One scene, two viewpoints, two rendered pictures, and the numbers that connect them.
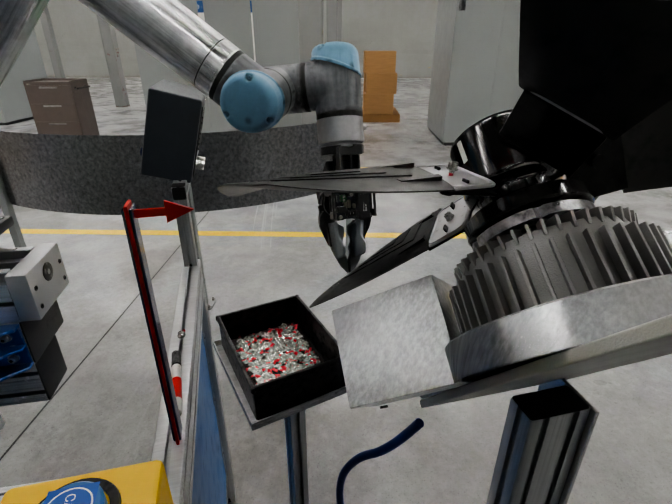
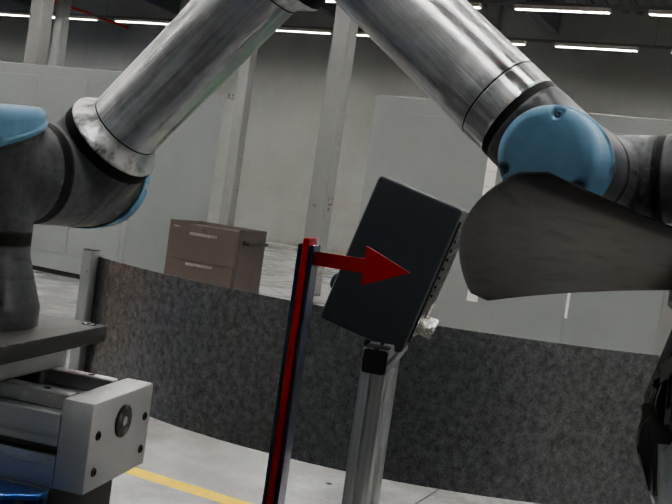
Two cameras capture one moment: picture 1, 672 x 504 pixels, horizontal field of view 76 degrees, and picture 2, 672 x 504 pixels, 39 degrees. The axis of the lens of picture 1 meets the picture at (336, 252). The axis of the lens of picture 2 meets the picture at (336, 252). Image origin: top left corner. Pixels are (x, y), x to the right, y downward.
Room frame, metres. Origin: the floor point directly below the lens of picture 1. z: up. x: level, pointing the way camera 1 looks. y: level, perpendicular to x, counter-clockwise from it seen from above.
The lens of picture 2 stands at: (-0.11, -0.04, 1.22)
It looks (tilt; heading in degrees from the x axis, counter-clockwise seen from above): 3 degrees down; 24
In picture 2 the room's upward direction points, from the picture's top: 8 degrees clockwise
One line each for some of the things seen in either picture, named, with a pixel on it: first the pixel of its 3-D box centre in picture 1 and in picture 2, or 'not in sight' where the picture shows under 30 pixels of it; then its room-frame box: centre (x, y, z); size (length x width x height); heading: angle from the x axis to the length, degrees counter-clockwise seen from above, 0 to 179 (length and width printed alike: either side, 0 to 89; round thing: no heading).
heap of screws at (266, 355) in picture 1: (279, 358); not in sight; (0.62, 0.10, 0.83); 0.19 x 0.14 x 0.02; 28
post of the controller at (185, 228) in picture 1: (185, 226); (366, 429); (0.93, 0.35, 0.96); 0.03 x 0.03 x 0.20; 14
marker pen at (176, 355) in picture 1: (176, 381); not in sight; (0.51, 0.25, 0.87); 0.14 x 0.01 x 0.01; 19
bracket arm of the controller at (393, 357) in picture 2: (182, 179); (387, 348); (1.03, 0.37, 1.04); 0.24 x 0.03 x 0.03; 14
